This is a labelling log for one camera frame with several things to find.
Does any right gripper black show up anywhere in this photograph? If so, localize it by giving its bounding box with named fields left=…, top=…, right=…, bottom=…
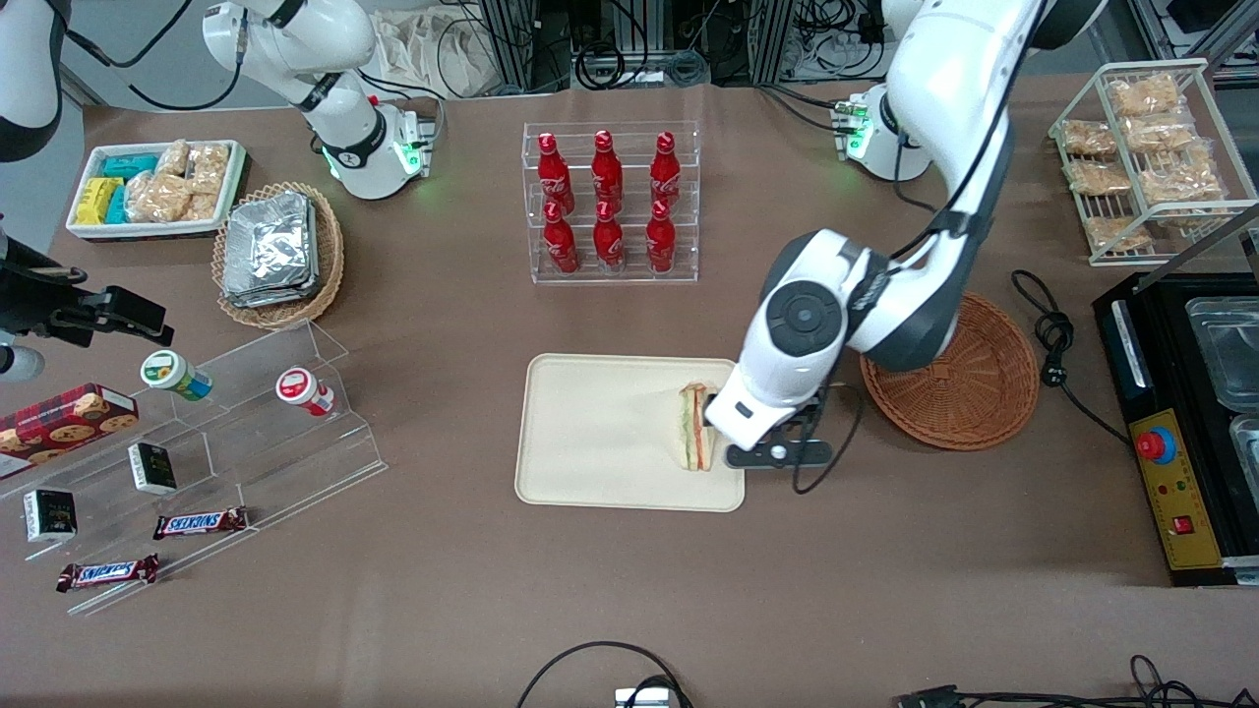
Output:
left=0, top=236, right=174, bottom=347

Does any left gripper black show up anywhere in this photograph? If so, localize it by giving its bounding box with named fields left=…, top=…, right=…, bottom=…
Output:
left=691, top=386, right=830, bottom=449

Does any triangle sandwich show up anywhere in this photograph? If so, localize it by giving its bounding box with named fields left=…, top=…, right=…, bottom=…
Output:
left=675, top=383, right=719, bottom=472

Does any cream rectangular tray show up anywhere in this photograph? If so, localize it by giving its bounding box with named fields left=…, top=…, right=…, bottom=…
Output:
left=514, top=353, right=747, bottom=513

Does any oval tan wicker basket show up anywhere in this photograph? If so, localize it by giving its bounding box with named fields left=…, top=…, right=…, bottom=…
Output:
left=211, top=182, right=345, bottom=330

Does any round brown wicker basket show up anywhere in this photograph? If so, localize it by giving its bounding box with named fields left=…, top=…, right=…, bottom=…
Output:
left=859, top=291, right=1042, bottom=452

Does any white rectangular bin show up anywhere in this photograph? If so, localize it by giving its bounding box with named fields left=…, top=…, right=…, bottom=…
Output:
left=65, top=140, right=247, bottom=242

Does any yellow snack pack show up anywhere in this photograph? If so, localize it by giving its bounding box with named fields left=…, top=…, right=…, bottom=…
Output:
left=75, top=177, right=121, bottom=227

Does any green lid white cup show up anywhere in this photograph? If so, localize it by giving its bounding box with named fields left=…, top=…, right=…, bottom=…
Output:
left=140, top=349, right=213, bottom=402

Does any red cookie box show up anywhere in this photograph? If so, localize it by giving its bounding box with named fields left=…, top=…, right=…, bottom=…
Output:
left=0, top=383, right=140, bottom=480

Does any clear acrylic bottle rack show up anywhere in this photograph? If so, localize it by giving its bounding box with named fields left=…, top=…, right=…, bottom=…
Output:
left=521, top=121, right=701, bottom=286

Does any red cola bottle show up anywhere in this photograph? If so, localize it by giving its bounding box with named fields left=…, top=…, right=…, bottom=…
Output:
left=543, top=202, right=580, bottom=274
left=538, top=133, right=574, bottom=212
left=645, top=200, right=678, bottom=274
left=591, top=129, right=624, bottom=207
left=650, top=131, right=683, bottom=207
left=592, top=200, right=626, bottom=272

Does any silver foil container stack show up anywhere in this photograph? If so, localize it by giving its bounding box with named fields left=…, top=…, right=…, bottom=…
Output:
left=222, top=192, right=321, bottom=308

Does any small black box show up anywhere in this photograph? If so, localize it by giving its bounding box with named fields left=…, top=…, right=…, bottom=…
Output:
left=23, top=489, right=79, bottom=544
left=128, top=442, right=179, bottom=496

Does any red lid white cup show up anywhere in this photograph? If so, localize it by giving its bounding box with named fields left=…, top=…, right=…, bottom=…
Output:
left=274, top=366, right=336, bottom=418

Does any clear acrylic stepped stand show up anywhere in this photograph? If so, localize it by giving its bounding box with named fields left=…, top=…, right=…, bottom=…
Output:
left=0, top=317, right=390, bottom=618

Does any Snickers chocolate bar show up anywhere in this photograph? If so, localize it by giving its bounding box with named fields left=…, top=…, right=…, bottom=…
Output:
left=56, top=554, right=160, bottom=593
left=152, top=506, right=249, bottom=541

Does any white cloth bag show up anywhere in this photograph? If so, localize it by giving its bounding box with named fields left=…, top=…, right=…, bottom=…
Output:
left=374, top=10, right=503, bottom=99

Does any bagged beige snack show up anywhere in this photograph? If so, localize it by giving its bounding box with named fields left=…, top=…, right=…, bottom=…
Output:
left=1060, top=120, right=1119, bottom=158
left=1139, top=147, right=1226, bottom=206
left=1109, top=74, right=1181, bottom=117
left=1066, top=159, right=1132, bottom=196
left=1084, top=214, right=1154, bottom=252
left=1124, top=113, right=1203, bottom=153

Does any black sealing machine yellow panel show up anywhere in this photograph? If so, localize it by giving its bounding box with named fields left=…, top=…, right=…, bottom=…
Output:
left=1092, top=202, right=1259, bottom=588

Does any clear plastic food container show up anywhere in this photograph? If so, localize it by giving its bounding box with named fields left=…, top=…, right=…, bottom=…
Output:
left=1185, top=295, right=1259, bottom=412
left=1229, top=413, right=1259, bottom=507

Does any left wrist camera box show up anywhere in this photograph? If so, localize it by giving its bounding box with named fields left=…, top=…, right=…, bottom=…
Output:
left=726, top=441, right=833, bottom=470

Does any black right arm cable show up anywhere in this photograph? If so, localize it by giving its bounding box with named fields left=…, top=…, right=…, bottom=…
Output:
left=59, top=0, right=247, bottom=111

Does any black looped cable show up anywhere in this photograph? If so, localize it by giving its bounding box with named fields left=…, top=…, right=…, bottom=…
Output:
left=516, top=641, right=694, bottom=708

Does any black power cable with plug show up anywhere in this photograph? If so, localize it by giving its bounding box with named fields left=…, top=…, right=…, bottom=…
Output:
left=1011, top=270, right=1132, bottom=446

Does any black coiled cable bundle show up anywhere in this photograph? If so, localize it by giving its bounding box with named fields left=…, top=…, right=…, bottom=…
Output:
left=570, top=0, right=711, bottom=89

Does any black cable with connector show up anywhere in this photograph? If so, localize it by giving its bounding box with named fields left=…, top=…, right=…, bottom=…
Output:
left=893, top=654, right=1259, bottom=708

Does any aluminium frame post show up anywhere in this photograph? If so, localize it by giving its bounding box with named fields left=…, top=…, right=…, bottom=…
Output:
left=477, top=0, right=571, bottom=94
left=748, top=0, right=798, bottom=85

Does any white wire rack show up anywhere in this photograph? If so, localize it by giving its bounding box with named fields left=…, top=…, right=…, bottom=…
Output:
left=1049, top=57, right=1259, bottom=268

